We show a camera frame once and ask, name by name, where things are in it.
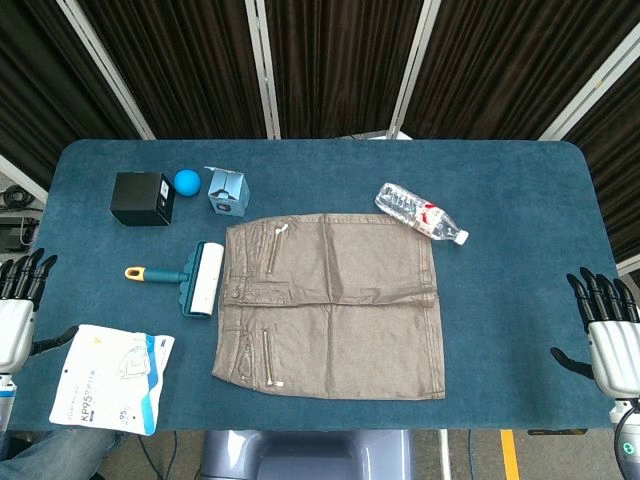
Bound black floor power device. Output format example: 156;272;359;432
0;215;41;250

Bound dark curtain partition panel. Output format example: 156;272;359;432
387;0;640;141
537;24;640;264
244;0;441;140
0;0;154;194
57;0;280;140

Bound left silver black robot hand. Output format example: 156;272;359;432
0;249;80;375

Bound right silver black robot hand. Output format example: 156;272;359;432
549;267;640;401

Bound black cardboard box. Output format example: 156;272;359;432
110;171;175;228

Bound grey-brown folded shorts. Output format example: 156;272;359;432
210;213;447;401

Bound light blue speaker box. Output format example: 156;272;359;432
204;165;251;218

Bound blue ball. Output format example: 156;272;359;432
172;169;203;196

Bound grey-blue robot torso base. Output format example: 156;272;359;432
199;428;416;480

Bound white blue mask package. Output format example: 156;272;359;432
48;324;176;437

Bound black coiled floor cable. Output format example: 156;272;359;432
0;183;39;207

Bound white table leg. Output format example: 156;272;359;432
438;428;453;480

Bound clear plastic water bottle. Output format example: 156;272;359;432
374;182;470;246

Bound teal lint roller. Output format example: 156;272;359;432
124;240;226;319

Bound blue felt table cover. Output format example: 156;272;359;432
0;138;621;432

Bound person leg in jeans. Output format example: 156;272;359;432
0;428;125;480

